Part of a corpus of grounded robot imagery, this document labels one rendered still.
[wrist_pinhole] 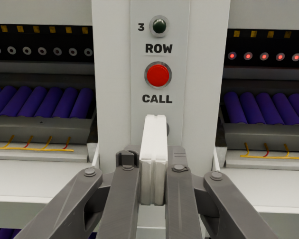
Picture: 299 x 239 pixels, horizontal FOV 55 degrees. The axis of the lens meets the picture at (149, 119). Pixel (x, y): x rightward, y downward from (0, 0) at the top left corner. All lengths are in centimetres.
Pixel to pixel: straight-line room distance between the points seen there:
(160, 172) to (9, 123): 22
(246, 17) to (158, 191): 14
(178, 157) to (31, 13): 15
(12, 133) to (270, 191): 27
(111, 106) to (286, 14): 14
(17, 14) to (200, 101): 15
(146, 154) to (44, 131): 19
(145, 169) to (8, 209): 18
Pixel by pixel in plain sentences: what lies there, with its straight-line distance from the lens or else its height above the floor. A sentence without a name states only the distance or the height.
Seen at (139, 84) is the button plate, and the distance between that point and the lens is 21.
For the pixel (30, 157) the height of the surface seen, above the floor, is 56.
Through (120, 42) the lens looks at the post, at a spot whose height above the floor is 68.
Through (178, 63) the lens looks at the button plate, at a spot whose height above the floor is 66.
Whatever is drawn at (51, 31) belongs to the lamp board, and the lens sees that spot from 40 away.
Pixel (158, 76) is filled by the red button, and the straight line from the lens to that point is 21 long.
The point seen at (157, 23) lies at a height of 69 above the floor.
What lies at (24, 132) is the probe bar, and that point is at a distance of 34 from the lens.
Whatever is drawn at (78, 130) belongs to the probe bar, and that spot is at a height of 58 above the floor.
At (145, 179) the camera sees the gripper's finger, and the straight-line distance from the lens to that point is 16.
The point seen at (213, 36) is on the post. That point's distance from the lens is 21.
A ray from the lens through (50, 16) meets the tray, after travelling 24.
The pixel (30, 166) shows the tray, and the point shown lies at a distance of 32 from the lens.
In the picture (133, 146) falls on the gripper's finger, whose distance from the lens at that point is 18.
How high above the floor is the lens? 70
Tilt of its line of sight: 21 degrees down
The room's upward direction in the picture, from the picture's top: 1 degrees clockwise
